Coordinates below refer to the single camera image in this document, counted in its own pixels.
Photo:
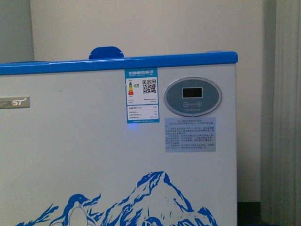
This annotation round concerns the oval grey control panel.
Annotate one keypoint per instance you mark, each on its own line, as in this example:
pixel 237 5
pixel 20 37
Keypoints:
pixel 192 97

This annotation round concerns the silver brand nameplate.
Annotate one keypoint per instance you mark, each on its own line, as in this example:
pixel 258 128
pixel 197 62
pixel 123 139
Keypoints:
pixel 14 102

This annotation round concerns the grey curtain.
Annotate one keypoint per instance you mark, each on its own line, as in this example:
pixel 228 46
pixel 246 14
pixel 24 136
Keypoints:
pixel 281 114

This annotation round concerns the blue energy label sticker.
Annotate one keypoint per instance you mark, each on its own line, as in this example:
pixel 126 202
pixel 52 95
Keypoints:
pixel 142 95

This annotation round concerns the white blue chest freezer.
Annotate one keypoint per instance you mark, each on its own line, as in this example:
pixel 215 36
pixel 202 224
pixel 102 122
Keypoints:
pixel 72 159

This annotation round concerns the grey cabinet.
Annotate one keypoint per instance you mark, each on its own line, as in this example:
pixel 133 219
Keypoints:
pixel 16 44

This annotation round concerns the blue lid handle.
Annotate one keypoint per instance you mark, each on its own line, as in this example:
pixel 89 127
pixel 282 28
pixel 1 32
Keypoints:
pixel 108 52

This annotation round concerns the pale blue instruction sticker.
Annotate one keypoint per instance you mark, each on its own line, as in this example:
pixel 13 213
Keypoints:
pixel 187 135

